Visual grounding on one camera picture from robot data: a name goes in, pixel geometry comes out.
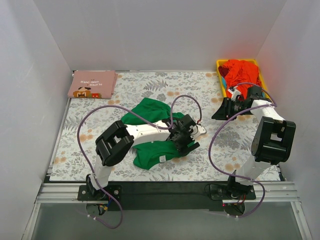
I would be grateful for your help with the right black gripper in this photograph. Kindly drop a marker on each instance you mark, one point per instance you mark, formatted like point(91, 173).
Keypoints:
point(225, 108)

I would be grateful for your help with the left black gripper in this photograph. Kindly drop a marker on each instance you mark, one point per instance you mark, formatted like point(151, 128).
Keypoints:
point(183, 144)

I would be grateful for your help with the green t-shirt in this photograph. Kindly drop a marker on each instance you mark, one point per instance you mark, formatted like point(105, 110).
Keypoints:
point(150, 143)

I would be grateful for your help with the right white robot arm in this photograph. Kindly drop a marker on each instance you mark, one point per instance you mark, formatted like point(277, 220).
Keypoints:
point(271, 145)

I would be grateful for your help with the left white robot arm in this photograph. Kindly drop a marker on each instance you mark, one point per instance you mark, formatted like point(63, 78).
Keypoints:
point(111, 148)

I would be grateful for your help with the floral table mat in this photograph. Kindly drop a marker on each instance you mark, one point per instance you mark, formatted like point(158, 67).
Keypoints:
point(223, 149)

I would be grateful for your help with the red t-shirt in bin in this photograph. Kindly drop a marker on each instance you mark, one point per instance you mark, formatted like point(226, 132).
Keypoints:
point(235, 71)

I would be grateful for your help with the yellow plastic bin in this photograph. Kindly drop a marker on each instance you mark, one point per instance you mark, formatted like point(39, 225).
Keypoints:
point(243, 88)

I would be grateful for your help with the folded pink t-shirt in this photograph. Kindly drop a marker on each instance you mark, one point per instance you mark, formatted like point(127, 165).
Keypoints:
point(93, 84)

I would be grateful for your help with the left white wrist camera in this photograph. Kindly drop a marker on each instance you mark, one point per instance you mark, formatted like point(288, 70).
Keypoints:
point(196, 131)

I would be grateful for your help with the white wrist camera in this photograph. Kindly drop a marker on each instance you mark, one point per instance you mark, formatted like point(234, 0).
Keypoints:
point(196, 131)
point(235, 93)

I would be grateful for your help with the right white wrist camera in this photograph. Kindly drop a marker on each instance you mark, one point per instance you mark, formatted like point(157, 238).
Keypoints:
point(235, 93)

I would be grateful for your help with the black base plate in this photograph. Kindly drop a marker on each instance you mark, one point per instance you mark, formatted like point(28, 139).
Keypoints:
point(170, 195)

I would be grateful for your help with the aluminium frame rail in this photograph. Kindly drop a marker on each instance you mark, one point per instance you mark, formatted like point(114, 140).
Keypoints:
point(167, 211)

